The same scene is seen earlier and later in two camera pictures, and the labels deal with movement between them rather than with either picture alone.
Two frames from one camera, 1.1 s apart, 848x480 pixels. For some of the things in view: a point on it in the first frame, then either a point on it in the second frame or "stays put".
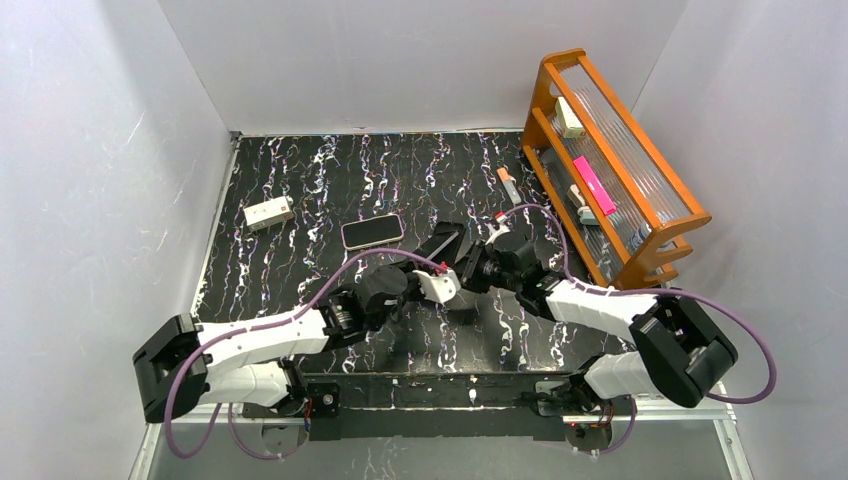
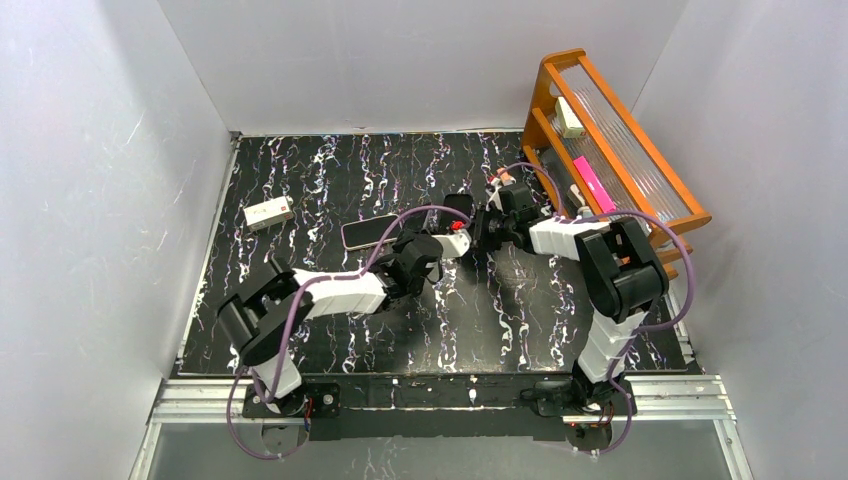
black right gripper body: x=473 y=268 to x=490 y=229
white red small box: x=268 y=213 stays put
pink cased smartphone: x=371 y=232 stays put
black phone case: x=443 y=244 to x=460 y=202
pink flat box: x=593 y=185 stays put
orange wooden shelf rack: x=612 y=198 stays put
